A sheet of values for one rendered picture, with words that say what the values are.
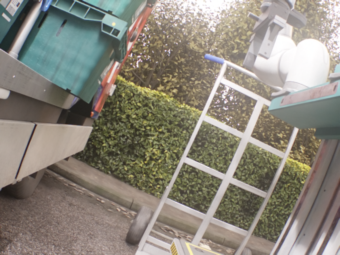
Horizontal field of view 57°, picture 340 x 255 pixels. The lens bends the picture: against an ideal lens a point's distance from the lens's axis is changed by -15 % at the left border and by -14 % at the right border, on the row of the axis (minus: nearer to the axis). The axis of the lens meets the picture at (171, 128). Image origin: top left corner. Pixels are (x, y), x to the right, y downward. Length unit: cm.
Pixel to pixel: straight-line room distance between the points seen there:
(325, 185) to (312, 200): 7
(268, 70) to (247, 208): 268
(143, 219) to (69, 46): 123
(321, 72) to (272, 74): 24
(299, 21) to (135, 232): 150
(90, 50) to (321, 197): 88
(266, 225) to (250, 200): 37
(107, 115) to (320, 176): 280
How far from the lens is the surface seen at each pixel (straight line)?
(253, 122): 201
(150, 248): 206
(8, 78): 71
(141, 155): 367
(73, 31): 106
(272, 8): 85
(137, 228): 200
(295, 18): 92
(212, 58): 214
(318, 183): 120
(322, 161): 121
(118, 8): 108
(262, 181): 399
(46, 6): 104
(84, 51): 104
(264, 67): 144
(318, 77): 128
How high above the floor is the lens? 62
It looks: 3 degrees up
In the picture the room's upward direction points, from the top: 25 degrees clockwise
